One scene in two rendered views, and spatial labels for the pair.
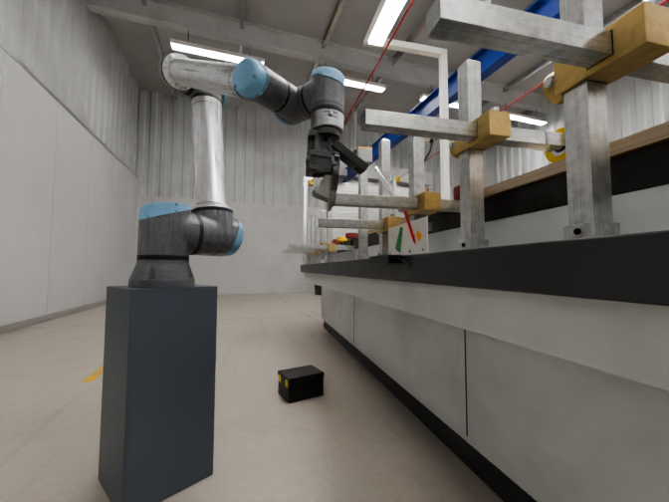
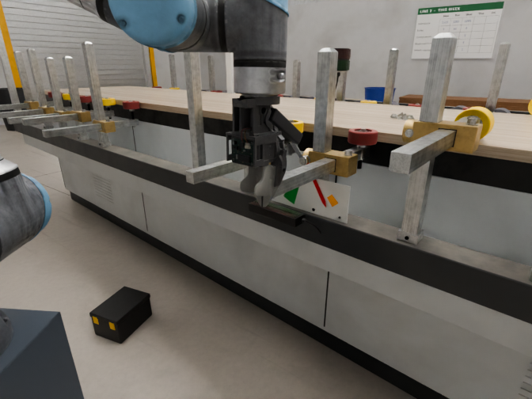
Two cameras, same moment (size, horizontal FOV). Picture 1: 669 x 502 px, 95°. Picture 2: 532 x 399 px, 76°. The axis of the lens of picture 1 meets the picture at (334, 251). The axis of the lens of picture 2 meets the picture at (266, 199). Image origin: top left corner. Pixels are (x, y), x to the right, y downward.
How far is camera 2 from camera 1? 0.64 m
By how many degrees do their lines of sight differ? 43
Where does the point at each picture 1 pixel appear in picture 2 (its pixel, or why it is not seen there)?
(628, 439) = (468, 337)
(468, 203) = (419, 202)
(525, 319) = (461, 308)
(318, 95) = (260, 39)
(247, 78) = (162, 16)
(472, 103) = (443, 93)
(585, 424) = (438, 328)
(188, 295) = (30, 355)
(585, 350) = (513, 340)
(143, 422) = not seen: outside the picture
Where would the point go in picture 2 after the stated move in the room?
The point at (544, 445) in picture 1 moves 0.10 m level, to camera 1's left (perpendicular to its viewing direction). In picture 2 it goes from (400, 336) to (381, 351)
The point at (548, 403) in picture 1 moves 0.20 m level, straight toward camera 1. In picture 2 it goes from (410, 313) to (443, 366)
